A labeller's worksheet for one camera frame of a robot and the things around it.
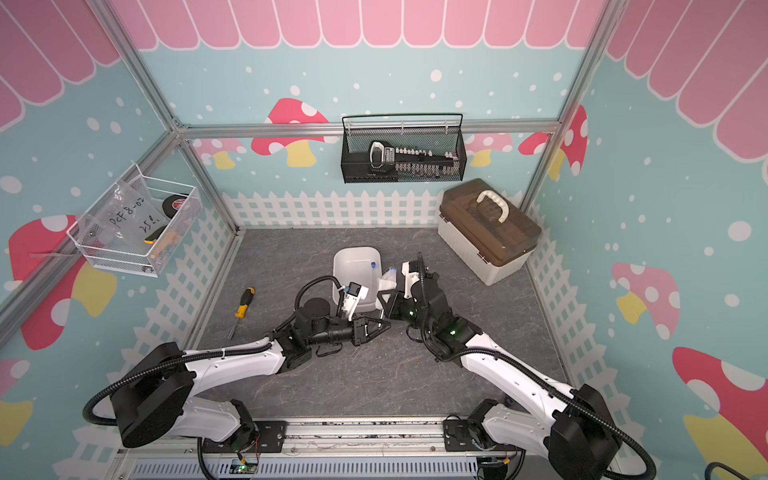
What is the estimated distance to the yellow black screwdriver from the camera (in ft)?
3.16

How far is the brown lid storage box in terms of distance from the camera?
0.95 meters

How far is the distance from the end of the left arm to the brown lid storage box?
468 millimetres

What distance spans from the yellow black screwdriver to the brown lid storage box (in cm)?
71

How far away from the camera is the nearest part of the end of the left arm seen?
2.06 ft
